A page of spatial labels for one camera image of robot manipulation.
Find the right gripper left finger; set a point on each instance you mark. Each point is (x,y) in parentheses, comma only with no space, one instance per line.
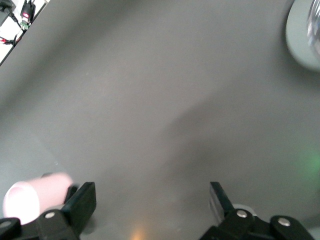
(80,205)

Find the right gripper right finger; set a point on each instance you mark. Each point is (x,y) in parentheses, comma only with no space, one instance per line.
(240,225)

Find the pink plastic cup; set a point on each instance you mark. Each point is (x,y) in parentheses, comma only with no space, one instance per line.
(37,195)

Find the dark grey table mat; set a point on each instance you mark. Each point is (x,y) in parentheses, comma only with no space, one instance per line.
(160,100)

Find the grey-green steel stock pot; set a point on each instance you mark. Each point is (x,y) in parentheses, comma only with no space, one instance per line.
(296,37)

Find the black power box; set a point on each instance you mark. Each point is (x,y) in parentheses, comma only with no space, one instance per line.
(5,15)

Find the large glass pot lid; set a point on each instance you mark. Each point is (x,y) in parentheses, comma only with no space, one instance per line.
(315,25)

